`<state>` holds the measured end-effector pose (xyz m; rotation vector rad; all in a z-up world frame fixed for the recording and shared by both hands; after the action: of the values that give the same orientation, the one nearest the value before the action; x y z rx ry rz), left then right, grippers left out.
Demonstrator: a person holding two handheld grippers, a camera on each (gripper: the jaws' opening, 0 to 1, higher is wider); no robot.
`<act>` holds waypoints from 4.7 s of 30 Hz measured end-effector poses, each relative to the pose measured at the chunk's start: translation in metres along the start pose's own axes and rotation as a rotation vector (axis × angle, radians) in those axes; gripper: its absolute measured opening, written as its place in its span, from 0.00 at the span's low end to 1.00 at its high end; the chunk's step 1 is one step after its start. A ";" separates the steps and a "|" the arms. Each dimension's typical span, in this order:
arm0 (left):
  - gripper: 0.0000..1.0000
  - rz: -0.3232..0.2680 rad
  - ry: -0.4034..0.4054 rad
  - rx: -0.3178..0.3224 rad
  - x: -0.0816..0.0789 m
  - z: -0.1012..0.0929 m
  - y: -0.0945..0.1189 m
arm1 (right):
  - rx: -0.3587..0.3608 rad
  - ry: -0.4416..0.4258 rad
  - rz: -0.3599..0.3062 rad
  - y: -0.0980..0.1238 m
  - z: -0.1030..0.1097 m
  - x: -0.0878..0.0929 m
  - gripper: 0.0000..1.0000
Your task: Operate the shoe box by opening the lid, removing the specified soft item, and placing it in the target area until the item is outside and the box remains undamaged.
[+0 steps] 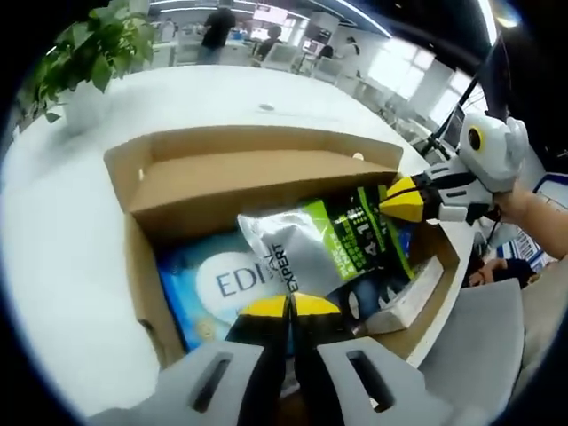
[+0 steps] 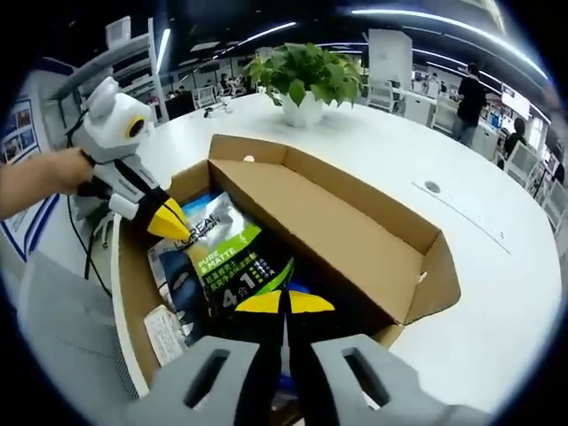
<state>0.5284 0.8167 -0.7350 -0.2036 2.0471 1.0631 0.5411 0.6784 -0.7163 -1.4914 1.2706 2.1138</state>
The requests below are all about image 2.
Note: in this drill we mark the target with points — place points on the blue framed wall board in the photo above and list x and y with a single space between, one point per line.
18 128

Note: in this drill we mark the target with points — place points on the long curved ceiling light strip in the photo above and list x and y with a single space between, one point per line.
444 22

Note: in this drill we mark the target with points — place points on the grey mesh office chair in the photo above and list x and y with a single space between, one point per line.
66 319

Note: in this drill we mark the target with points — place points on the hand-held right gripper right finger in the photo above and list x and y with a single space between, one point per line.
326 381

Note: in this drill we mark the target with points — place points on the green grey sachet packet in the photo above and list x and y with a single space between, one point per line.
231 253

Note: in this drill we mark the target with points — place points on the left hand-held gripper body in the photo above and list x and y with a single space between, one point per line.
111 128

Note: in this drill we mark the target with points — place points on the small device on table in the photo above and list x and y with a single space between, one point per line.
217 111

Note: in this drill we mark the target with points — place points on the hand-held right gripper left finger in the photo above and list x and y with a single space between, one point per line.
164 399

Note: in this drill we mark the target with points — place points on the person's left hand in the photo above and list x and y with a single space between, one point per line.
73 171

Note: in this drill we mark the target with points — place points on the white office chair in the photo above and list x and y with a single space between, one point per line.
523 162
557 204

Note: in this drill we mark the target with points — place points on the brown cardboard shoe box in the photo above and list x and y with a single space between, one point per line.
346 222

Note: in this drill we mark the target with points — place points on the white box on shelf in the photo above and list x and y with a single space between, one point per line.
119 31

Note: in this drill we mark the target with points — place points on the pink lit monitor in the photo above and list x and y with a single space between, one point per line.
515 98

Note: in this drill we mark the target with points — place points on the grey metal shelf rack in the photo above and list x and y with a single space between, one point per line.
124 57

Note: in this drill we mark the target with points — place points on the green plant in white pot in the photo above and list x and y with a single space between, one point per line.
306 75

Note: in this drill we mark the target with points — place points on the short ceiling light strip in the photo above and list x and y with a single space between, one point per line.
266 33

